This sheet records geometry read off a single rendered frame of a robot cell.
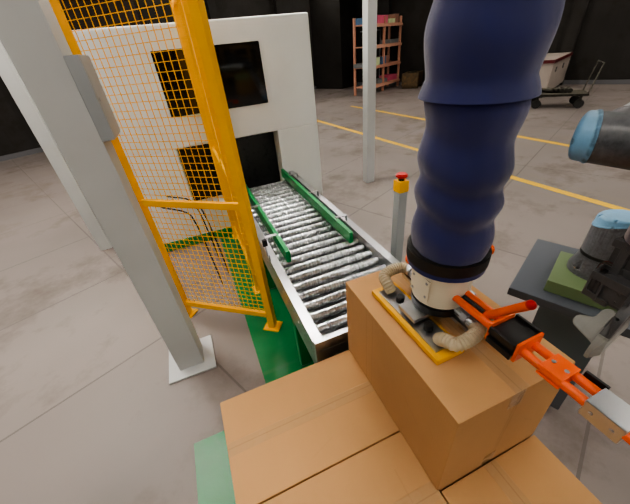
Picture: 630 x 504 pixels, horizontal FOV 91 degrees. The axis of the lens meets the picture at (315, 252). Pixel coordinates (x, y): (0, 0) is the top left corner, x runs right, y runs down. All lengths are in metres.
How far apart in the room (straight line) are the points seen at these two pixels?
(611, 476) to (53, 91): 2.82
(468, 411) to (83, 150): 1.64
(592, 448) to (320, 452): 1.39
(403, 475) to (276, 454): 0.43
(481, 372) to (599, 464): 1.23
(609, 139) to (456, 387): 0.63
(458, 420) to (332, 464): 0.52
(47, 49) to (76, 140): 0.31
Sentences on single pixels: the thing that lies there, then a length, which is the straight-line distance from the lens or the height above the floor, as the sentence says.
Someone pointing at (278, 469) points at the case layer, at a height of 0.54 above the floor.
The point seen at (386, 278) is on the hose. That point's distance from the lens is 1.11.
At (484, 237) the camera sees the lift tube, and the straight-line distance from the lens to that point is 0.88.
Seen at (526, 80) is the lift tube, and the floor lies 1.63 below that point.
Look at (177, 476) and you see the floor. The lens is 2.02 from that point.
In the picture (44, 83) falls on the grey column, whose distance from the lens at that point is 1.62.
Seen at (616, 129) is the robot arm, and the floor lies 1.56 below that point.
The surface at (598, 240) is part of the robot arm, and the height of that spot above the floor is 0.97.
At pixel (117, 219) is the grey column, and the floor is 1.13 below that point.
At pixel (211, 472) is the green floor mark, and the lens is 1.96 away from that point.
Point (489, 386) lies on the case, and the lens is 0.99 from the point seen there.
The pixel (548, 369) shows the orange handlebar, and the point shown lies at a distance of 0.88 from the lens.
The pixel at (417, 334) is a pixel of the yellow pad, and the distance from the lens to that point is 1.01.
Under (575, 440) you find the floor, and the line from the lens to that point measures 2.18.
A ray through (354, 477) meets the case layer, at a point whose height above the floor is 0.54.
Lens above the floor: 1.72
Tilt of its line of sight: 34 degrees down
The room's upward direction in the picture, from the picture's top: 6 degrees counter-clockwise
